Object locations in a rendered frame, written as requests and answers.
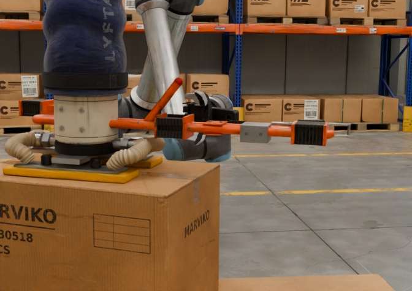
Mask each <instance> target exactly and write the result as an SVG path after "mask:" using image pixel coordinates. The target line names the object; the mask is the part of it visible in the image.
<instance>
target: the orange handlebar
mask: <svg viewBox="0 0 412 291"><path fill-rule="evenodd" d="M47 111H50V112H54V105H47ZM127 120H128V121H127ZM143 120H144V119H131V118H117V120H114V119H112V120H110V122H109V126H110V127H111V128H120V129H143V130H154V129H155V121H153V122H152V121H143ZM32 121H33V123H35V124H51V125H55V124H54V115H35V116H33V117H32ZM240 125H241V124H232V123H227V121H207V122H194V121H193V122H192V123H191V124H189V123H188V124H187V127H186V130H187V132H200V133H203V135H218V136H222V135H224V134H235V135H240V131H241V130H240ZM267 134H268V136H270V137H291V126H270V127H269V128H268V131H267ZM334 135H335V132H334V130H332V129H328V130H327V139H330V138H333V137H334Z"/></svg>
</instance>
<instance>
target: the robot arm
mask: <svg viewBox="0 0 412 291"><path fill-rule="evenodd" d="M203 2H204V0H135V10H136V12H137V13H138V14H139V15H141V16H142V21H143V27H144V30H145V35H146V39H147V45H148V55H147V58H146V61H145V65H144V68H143V71H142V75H141V78H140V81H139V85H138V86H136V87H135V88H133V89H132V91H131V95H130V97H122V95H121V94H118V118H131V119H145V118H146V117H147V115H148V114H149V112H150V111H151V110H152V109H153V107H154V106H155V105H156V103H157V102H158V101H159V99H160V98H161V97H162V95H163V94H164V93H165V92H166V91H167V89H168V88H169V86H170V85H171V84H172V83H173V81H174V80H175V79H176V78H177V77H180V73H179V69H178V64H177V55H178V52H179V49H180V46H181V43H182V41H183V38H184V35H185V32H186V28H187V26H188V23H189V19H190V18H191V14H192V13H193V11H194V8H195V6H200V5H202V4H203ZM185 97H186V98H189V99H192V100H193V101H194V102H186V101H185ZM186 104H187V105H186ZM161 113H167V114H181V115H190V114H194V122H207V121H227V123H230V120H234V121H239V111H238V110H233V106H232V102H231V100H230V99H229V98H228V97H226V96H224V95H222V94H214V95H210V96H208V94H206V93H203V92H202V91H195V92H194V93H188V94H185V95H184V92H183V87H182V85H181V86H180V87H179V89H178V90H177V92H176V93H175V94H174V95H173V96H172V98H171V99H170V101H168V103H167V104H166V106H165V107H164V108H163V109H162V111H161V112H160V114H161ZM148 131H155V130H143V129H120V128H118V138H123V134H128V133H134V132H148ZM163 139H164V141H165V147H164V148H163V149H162V152H163V154H164V156H165V158H166V159H167V160H169V161H191V160H197V159H205V161H206V162H222V161H226V160H228V159H229V158H230V157H231V149H232V147H231V134H224V135H222V136H218V135H203V133H200V132H194V136H192V137H190V138H188V139H186V140H183V135H182V138H181V139H179V138H163Z"/></svg>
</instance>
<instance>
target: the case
mask: <svg viewBox="0 0 412 291"><path fill-rule="evenodd" d="M18 162H20V160H18V159H17V158H14V159H11V160H8V161H4V162H0V291H218V289H219V198H220V164H210V163H201V162H185V161H169V160H162V162H161V163H160V164H158V165H157V166H155V167H153V168H151V169H149V168H137V169H139V175H138V176H137V177H135V178H134V179H132V180H130V181H128V182H127V183H125V184H120V183H103V182H95V181H79V180H64V179H56V178H40V177H31V176H16V175H4V174H3V172H2V169H3V167H6V166H9V165H12V164H16V163H18ZM128 168H132V167H128Z"/></svg>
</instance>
